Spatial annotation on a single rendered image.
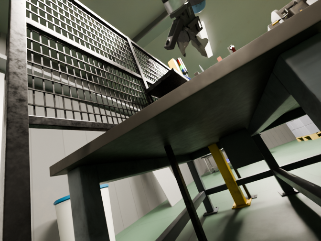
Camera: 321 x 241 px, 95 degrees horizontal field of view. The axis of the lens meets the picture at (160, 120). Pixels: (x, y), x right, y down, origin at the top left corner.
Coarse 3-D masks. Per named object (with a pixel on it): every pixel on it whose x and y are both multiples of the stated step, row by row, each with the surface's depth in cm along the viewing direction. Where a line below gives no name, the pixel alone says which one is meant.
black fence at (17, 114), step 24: (24, 0) 54; (48, 0) 66; (72, 0) 80; (24, 24) 49; (24, 48) 45; (48, 48) 54; (72, 48) 62; (24, 72) 41; (24, 96) 38; (96, 96) 60; (24, 120) 36; (48, 120) 40; (72, 120) 45; (96, 120) 54; (24, 144) 34; (24, 168) 32; (24, 192) 30; (0, 216) 27; (24, 216) 28; (192, 216) 69; (0, 240) 26; (24, 240) 27
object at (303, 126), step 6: (294, 120) 498; (300, 120) 461; (306, 120) 455; (288, 126) 573; (294, 126) 522; (300, 126) 478; (306, 126) 453; (312, 126) 446; (294, 132) 549; (300, 132) 500; (306, 132) 464; (312, 132) 444; (318, 132) 438; (300, 138) 545; (306, 138) 493; (312, 138) 444
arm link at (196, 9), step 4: (188, 0) 60; (192, 0) 59; (196, 0) 58; (200, 0) 59; (204, 0) 60; (192, 4) 60; (196, 4) 60; (200, 4) 60; (204, 4) 62; (196, 8) 61; (200, 8) 62; (196, 12) 63
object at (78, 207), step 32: (320, 32) 30; (288, 64) 31; (320, 64) 29; (288, 96) 38; (320, 96) 28; (256, 128) 102; (320, 128) 32; (160, 160) 113; (192, 160) 180; (256, 160) 126; (320, 160) 129; (96, 192) 57; (288, 192) 134; (320, 192) 63; (96, 224) 52
